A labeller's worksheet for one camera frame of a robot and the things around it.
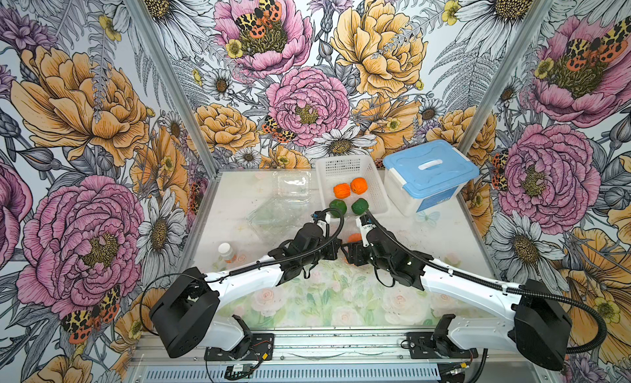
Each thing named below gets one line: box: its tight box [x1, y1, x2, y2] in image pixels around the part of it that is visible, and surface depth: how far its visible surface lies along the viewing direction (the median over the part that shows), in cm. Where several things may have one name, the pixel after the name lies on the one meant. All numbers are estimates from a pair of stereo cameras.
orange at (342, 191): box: [333, 182, 351, 199], surface depth 110 cm
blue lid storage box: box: [382, 139, 481, 217], surface depth 101 cm
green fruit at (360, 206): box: [351, 197, 369, 216], surface depth 104 cm
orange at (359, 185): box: [350, 176, 369, 195], surface depth 111 cm
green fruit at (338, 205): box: [328, 198, 348, 218], surface depth 104 cm
